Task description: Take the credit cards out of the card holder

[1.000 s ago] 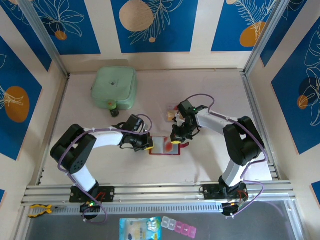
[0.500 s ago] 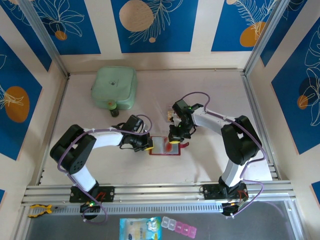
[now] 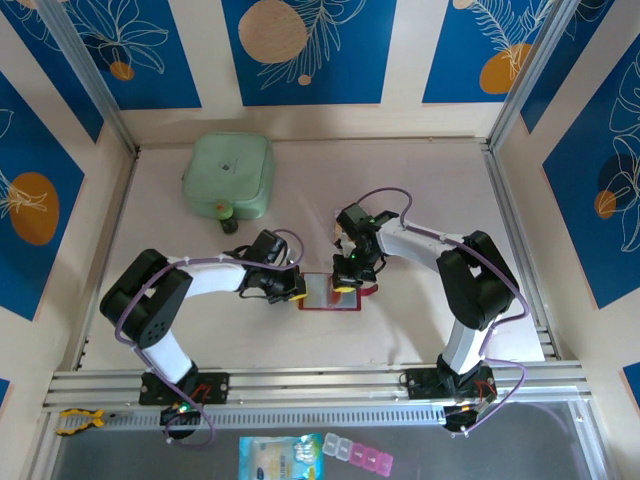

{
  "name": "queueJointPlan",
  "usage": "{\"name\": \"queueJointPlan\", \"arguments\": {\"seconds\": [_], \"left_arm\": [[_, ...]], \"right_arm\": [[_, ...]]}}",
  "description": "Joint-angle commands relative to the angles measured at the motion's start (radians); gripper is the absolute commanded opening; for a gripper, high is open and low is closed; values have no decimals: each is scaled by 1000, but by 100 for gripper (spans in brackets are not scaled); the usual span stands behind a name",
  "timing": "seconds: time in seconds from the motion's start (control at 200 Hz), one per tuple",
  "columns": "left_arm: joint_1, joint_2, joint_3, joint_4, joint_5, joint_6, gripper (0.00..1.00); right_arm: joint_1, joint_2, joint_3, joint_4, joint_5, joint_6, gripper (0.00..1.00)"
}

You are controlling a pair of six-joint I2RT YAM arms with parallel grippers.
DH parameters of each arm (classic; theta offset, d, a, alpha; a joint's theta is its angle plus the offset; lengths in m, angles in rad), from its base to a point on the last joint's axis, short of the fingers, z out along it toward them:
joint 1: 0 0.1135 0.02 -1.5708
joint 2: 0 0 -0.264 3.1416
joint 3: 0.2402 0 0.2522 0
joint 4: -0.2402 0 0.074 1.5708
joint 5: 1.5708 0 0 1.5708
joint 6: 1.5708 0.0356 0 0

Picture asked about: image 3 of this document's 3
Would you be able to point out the red card holder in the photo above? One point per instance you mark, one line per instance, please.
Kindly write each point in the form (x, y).
(317, 290)

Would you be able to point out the gold credit card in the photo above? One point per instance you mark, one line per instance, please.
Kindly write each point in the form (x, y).
(339, 231)

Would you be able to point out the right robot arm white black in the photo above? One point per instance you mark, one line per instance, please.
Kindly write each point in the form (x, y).
(470, 285)

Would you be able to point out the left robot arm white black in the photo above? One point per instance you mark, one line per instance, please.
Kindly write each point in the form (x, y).
(215, 279)

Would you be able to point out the mint green zip pouch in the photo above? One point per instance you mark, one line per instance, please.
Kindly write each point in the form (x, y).
(227, 170)

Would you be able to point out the blue snack packet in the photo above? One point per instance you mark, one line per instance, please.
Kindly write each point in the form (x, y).
(280, 457)

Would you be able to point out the white pink pill organizer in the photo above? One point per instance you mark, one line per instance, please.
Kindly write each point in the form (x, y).
(357, 452)

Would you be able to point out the yellow black pliers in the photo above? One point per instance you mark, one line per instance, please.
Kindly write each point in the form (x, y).
(80, 419)

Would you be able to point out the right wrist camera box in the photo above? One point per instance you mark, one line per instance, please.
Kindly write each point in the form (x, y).
(342, 245)

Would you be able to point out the aluminium mounting rail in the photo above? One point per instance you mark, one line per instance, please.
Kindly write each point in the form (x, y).
(325, 385)

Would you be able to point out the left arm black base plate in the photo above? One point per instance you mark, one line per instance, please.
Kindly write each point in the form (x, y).
(222, 385)

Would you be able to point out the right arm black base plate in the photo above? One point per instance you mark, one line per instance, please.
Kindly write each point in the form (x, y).
(420, 385)

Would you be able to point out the aluminium side rail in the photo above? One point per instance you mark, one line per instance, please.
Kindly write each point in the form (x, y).
(118, 215)
(502, 190)

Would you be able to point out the aluminium corner post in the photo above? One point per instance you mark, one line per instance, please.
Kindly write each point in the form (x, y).
(85, 65)
(533, 65)

